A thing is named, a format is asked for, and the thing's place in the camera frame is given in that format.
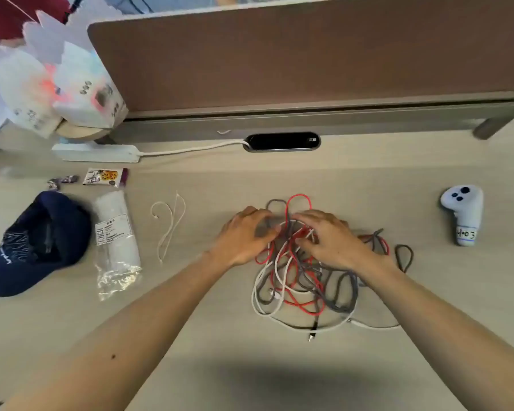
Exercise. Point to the person's left hand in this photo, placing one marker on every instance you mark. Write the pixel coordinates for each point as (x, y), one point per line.
(244, 235)

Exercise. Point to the person's right hand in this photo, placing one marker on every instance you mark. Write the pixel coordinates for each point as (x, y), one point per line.
(334, 243)

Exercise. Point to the person's right forearm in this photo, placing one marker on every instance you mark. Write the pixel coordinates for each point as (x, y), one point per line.
(445, 329)

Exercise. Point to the person's left forearm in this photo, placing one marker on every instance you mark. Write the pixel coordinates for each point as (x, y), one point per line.
(133, 338)

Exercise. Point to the grey metal desk shelf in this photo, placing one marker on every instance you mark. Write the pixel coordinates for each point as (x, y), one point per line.
(282, 124)

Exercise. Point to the white labelled hand controller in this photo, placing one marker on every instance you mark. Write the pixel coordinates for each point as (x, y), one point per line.
(464, 218)

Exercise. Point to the white printed snack packet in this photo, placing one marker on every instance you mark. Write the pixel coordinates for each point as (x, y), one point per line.
(105, 177)

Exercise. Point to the brown desk divider panel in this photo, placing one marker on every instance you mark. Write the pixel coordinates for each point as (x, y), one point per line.
(304, 59)

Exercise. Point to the small purple candy wrapper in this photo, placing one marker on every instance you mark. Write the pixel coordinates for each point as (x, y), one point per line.
(62, 181)

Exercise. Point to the round beige shelf board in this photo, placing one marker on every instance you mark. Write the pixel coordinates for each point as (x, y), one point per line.
(81, 132)

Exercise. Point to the navy baseball cap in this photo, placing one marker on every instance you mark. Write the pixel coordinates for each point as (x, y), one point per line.
(38, 243)

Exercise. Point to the white tissue pack pink label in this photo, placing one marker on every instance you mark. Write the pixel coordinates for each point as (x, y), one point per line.
(90, 98)

